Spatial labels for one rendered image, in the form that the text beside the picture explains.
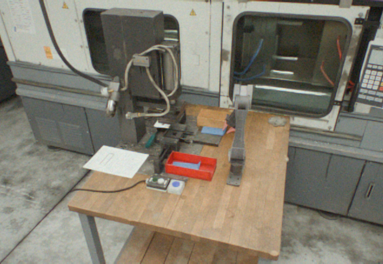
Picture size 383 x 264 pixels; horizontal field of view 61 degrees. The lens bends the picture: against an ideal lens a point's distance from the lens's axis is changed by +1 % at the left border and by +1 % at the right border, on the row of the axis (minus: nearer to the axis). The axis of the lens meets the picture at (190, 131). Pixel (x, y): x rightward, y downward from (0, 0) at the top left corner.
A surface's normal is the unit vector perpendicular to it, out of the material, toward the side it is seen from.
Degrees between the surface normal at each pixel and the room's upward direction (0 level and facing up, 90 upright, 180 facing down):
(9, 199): 0
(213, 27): 90
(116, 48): 90
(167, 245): 0
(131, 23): 90
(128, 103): 90
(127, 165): 1
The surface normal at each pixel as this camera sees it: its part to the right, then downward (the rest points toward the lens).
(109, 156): -0.01, -0.83
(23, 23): -0.35, 0.53
